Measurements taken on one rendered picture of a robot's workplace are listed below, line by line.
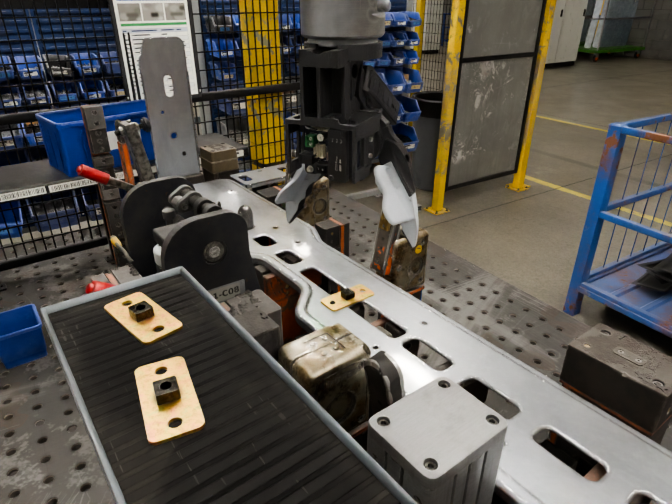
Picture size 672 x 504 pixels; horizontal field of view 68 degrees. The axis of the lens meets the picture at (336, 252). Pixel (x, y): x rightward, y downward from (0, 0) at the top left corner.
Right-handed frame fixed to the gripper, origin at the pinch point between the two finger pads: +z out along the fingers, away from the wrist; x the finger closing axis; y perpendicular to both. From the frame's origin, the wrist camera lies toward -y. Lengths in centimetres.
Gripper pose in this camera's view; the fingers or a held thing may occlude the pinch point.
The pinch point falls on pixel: (351, 232)
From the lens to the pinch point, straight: 55.9
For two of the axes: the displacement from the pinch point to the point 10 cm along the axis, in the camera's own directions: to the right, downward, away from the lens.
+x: 9.0, 1.9, -3.9
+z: 0.1, 8.9, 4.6
